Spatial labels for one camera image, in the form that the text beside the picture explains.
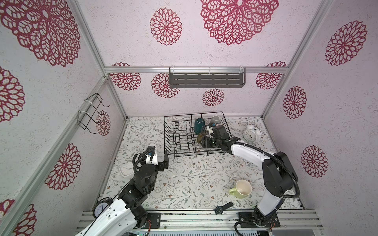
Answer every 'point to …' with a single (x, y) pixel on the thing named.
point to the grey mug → (215, 119)
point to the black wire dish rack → (181, 132)
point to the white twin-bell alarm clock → (251, 134)
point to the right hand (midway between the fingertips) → (203, 139)
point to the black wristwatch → (218, 210)
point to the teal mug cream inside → (199, 125)
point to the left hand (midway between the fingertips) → (157, 151)
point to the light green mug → (242, 190)
